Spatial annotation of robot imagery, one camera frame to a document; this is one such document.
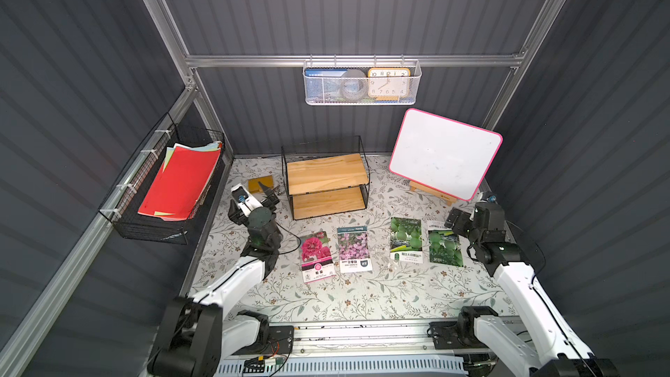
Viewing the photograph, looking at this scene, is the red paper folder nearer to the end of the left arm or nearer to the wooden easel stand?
the end of the left arm

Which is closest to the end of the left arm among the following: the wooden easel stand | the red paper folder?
the red paper folder

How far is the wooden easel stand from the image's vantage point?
3.34ft

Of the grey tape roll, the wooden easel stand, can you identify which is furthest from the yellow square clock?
the wooden easel stand
